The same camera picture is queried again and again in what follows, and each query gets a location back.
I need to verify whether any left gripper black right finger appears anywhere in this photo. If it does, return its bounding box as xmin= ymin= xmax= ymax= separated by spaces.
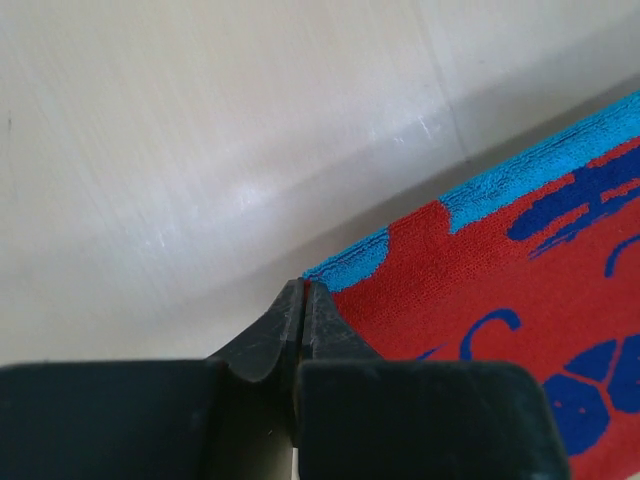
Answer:
xmin=295 ymin=282 xmax=570 ymax=479

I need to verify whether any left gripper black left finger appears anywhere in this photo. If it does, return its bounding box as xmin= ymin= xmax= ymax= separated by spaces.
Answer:
xmin=1 ymin=279 xmax=304 ymax=479

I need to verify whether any red blue cat towel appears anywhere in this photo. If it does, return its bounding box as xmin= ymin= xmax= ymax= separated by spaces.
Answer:
xmin=304 ymin=94 xmax=639 ymax=479

